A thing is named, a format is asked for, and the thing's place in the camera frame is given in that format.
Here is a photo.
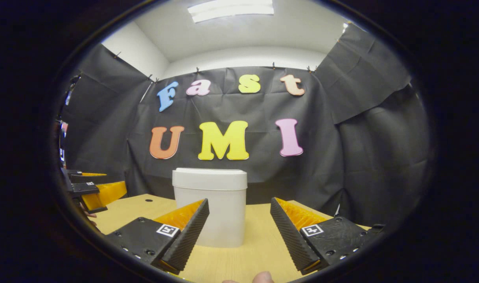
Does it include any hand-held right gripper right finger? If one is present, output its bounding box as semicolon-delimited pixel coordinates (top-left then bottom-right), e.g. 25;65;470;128
270;197;378;276

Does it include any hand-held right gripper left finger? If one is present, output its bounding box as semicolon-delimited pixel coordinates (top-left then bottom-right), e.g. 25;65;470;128
106;198;210;275

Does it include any white desktop garbage bin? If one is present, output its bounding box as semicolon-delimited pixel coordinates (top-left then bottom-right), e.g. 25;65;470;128
172;168;248;248

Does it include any wooden desktop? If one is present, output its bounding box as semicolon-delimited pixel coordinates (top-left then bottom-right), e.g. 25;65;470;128
91;193;372;283

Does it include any black backdrop cloth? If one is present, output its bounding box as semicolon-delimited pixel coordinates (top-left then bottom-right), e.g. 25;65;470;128
61;24;433;228

